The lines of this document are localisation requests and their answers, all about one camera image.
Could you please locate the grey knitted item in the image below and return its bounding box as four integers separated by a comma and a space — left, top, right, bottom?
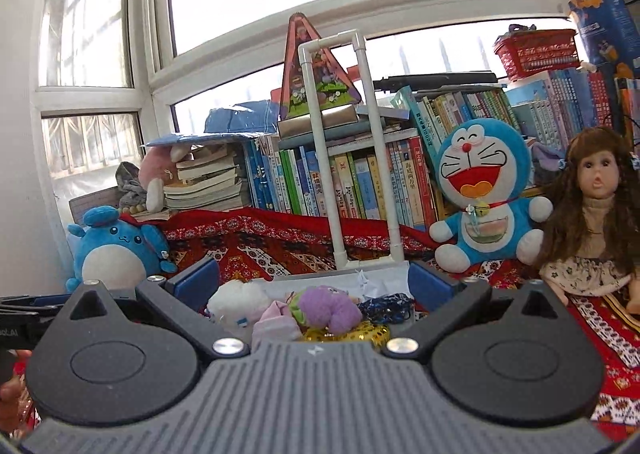
115, 162, 146, 214

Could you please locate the white pipe frame handle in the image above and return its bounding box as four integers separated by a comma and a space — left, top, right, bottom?
298, 29, 405, 270

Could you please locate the purple plush toy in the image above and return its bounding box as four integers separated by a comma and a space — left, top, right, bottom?
296, 286, 362, 335

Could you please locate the row of upright books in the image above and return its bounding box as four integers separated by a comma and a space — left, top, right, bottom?
243, 68, 639, 230

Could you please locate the yellow sequin band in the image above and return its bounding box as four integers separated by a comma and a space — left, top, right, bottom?
303, 321, 392, 349

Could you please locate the blue round plush toy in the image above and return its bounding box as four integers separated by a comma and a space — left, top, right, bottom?
65, 206, 178, 292

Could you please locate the Doraemon plush toy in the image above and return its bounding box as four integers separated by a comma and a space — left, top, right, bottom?
428, 118, 553, 273

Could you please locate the pink cloth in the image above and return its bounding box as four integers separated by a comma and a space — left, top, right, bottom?
252, 300, 303, 349

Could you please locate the person's hand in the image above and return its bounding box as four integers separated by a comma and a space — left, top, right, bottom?
1, 350, 32, 434

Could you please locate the blue sequin scrunchie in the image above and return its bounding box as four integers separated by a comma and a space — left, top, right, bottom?
357, 292, 414, 325

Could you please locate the red patterned blanket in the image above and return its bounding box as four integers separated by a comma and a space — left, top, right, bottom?
8, 205, 640, 442

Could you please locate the red plastic basket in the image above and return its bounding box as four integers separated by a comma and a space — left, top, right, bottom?
494, 24, 580, 81

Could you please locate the brown haired doll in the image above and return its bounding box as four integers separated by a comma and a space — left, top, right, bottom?
536, 127, 639, 314

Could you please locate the blue cardboard package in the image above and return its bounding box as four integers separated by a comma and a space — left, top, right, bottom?
567, 0, 639, 79

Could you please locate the pink white plush toy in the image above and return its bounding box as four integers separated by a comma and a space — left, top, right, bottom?
139, 144, 191, 214

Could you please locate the grey cardboard tray box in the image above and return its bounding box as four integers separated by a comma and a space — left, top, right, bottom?
248, 261, 414, 300

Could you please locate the triangular colourful toy box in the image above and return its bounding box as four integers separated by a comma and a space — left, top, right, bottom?
280, 12, 361, 120

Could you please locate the white fluffy plush toy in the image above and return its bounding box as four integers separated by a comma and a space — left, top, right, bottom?
206, 280, 272, 342

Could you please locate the stack of lying books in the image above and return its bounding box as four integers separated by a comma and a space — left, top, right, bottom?
144, 133, 252, 216

